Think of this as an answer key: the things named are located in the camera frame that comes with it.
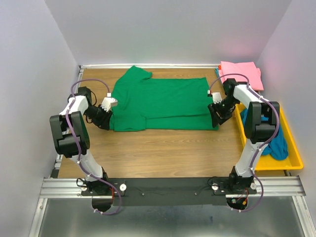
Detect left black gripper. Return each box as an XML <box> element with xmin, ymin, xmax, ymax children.
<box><xmin>83</xmin><ymin>104</ymin><xmax>113</xmax><ymax>130</ymax></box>

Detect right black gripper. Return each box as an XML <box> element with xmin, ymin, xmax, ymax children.
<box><xmin>207</xmin><ymin>97</ymin><xmax>239</xmax><ymax>127</ymax></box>

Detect green t shirt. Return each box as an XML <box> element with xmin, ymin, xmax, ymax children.
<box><xmin>110</xmin><ymin>66</ymin><xmax>218</xmax><ymax>132</ymax></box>

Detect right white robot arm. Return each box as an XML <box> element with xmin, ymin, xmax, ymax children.
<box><xmin>207</xmin><ymin>79</ymin><xmax>280</xmax><ymax>194</ymax></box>

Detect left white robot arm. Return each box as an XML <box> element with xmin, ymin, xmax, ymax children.
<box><xmin>49</xmin><ymin>86</ymin><xmax>118</xmax><ymax>195</ymax></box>

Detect teal folded t shirt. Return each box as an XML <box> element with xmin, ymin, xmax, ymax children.
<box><xmin>215</xmin><ymin>68</ymin><xmax>223</xmax><ymax>84</ymax></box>

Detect pink folded t shirt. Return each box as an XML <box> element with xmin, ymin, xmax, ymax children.
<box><xmin>219</xmin><ymin>60</ymin><xmax>264</xmax><ymax>92</ymax></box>

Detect blue crumpled t shirt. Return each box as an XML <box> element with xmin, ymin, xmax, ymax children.
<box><xmin>240</xmin><ymin>107</ymin><xmax>289</xmax><ymax>161</ymax></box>

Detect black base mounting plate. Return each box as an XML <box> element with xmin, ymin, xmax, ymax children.
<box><xmin>77</xmin><ymin>177</ymin><xmax>257</xmax><ymax>211</ymax></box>

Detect yellow plastic bin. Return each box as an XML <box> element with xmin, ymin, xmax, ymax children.
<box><xmin>234</xmin><ymin>103</ymin><xmax>304</xmax><ymax>171</ymax></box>

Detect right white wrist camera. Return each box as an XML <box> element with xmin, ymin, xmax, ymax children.
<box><xmin>207</xmin><ymin>90</ymin><xmax>223</xmax><ymax>104</ymax></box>

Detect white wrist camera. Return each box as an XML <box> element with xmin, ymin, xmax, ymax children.
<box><xmin>207</xmin><ymin>90</ymin><xmax>223</xmax><ymax>104</ymax></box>
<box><xmin>101</xmin><ymin>92</ymin><xmax>118</xmax><ymax>112</ymax></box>

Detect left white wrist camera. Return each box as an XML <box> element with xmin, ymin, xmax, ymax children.
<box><xmin>101</xmin><ymin>92</ymin><xmax>118</xmax><ymax>112</ymax></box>

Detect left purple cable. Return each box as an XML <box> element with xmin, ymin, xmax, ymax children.
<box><xmin>65</xmin><ymin>78</ymin><xmax>123</xmax><ymax>215</ymax></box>

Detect purple cable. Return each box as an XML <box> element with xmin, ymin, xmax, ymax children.
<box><xmin>207</xmin><ymin>73</ymin><xmax>281</xmax><ymax>213</ymax></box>
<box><xmin>65</xmin><ymin>78</ymin><xmax>123</xmax><ymax>215</ymax></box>

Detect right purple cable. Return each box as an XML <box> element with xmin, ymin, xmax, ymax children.
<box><xmin>207</xmin><ymin>73</ymin><xmax>281</xmax><ymax>213</ymax></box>

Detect aluminium frame rail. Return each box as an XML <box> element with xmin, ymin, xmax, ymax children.
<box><xmin>29</xmin><ymin>64</ymin><xmax>316</xmax><ymax>237</ymax></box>

